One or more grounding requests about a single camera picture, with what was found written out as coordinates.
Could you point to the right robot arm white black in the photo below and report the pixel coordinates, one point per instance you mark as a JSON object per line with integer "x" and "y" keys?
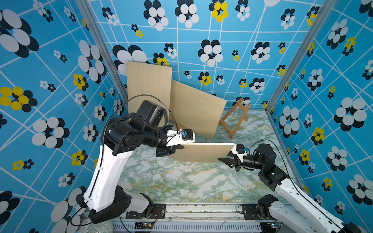
{"x": 309, "y": 218}

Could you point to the left circuit board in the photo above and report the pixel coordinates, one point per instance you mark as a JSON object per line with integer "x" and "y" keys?
{"x": 143, "y": 226}

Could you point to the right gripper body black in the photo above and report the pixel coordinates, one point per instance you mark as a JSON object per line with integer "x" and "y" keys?
{"x": 253, "y": 164}

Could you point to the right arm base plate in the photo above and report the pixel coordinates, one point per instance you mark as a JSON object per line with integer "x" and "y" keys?
{"x": 250, "y": 212}

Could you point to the aluminium corner post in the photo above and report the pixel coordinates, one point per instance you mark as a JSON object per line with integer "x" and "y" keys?
{"x": 98, "y": 38}
{"x": 325, "y": 10}

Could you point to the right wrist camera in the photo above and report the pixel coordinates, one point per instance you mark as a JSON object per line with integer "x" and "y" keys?
{"x": 239, "y": 151}

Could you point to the right aluminium corner post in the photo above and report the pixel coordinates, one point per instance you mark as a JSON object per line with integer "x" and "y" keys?
{"x": 325, "y": 10}

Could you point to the circuit board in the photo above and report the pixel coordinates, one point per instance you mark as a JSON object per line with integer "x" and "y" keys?
{"x": 143, "y": 226}
{"x": 268, "y": 227}

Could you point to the plywood board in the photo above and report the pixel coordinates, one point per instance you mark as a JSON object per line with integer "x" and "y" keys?
{"x": 202, "y": 152}
{"x": 153, "y": 82}
{"x": 195, "y": 109}

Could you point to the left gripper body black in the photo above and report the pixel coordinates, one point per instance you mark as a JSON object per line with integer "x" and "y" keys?
{"x": 157, "y": 136}

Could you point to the left aluminium corner post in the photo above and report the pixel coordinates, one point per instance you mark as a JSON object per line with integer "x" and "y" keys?
{"x": 98, "y": 38}

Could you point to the aluminium front rail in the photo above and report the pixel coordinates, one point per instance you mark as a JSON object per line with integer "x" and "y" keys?
{"x": 199, "y": 218}

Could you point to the wooden easel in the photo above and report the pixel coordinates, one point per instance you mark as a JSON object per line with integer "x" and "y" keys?
{"x": 233, "y": 119}

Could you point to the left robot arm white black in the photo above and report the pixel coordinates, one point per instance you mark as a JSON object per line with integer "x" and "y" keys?
{"x": 121, "y": 136}

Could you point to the right circuit board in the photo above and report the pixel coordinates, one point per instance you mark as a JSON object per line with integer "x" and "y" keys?
{"x": 268, "y": 227}

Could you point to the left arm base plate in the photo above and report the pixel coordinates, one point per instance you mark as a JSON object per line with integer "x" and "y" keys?
{"x": 155, "y": 211}

